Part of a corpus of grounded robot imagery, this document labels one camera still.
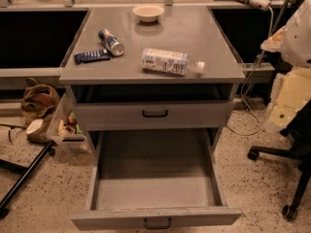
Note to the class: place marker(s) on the clear plastic toy bin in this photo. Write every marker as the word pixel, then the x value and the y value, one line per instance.
pixel 64 129

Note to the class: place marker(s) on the grey drawer cabinet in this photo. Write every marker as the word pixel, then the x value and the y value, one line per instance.
pixel 189 29

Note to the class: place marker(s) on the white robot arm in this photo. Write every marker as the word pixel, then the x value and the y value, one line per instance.
pixel 292 91

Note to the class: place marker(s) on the clear plastic water bottle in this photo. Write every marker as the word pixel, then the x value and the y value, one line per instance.
pixel 170 62

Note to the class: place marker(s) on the brown bag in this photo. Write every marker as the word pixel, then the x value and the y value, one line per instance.
pixel 38 105

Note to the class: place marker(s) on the silver blue soda can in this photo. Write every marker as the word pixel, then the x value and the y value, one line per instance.
pixel 110 42

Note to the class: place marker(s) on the black tripod legs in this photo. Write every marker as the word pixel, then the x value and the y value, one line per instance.
pixel 24 174

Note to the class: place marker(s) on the blue snack bar wrapper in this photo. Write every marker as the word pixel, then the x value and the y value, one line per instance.
pixel 92 56

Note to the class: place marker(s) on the white ceramic bowl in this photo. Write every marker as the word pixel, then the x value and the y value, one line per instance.
pixel 148 13

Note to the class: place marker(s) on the closed upper grey drawer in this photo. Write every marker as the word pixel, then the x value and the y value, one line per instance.
pixel 171 115

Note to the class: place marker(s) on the open bottom grey drawer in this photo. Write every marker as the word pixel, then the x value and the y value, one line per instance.
pixel 155 179

